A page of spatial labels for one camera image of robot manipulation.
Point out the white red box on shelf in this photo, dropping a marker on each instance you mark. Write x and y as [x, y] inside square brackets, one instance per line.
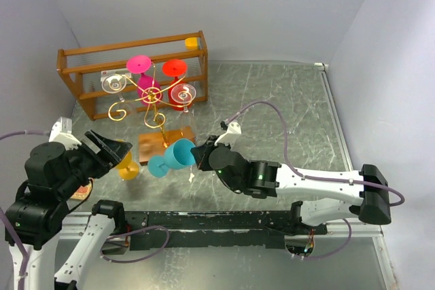
[107, 73]

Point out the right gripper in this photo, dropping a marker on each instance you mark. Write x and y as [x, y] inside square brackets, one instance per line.
[201, 153]

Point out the clear flute glass two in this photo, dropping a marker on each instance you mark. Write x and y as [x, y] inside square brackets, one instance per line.
[182, 96]

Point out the gold wire wine glass rack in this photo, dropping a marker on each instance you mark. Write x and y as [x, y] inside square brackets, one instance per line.
[158, 140]

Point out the yellow plastic wine glass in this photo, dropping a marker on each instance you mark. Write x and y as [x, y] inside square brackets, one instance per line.
[128, 169]

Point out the yellow block on shelf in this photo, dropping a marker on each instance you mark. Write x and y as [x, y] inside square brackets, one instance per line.
[192, 43]

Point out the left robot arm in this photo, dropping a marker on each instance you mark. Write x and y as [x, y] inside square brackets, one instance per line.
[34, 221]

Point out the pink plastic wine glass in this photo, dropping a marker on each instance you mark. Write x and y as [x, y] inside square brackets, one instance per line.
[138, 65]

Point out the clear flute glass three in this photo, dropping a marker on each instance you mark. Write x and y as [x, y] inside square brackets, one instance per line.
[122, 108]

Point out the blue plastic wine glass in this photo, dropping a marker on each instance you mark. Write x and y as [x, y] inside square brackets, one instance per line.
[176, 157]

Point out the orange wooden shelf rack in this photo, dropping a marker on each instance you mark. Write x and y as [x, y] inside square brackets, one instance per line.
[80, 68]

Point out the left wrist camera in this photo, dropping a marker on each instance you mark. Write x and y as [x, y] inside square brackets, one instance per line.
[61, 132]

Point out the red plastic wine glass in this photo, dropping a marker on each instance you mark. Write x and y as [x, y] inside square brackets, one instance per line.
[176, 69]

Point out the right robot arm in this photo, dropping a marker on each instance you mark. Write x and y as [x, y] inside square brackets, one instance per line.
[321, 196]

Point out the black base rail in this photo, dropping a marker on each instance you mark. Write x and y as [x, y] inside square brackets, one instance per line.
[217, 229]

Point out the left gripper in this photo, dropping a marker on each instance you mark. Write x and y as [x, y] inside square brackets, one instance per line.
[114, 150]

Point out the clear flute glass one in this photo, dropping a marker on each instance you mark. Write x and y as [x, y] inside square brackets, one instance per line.
[187, 124]

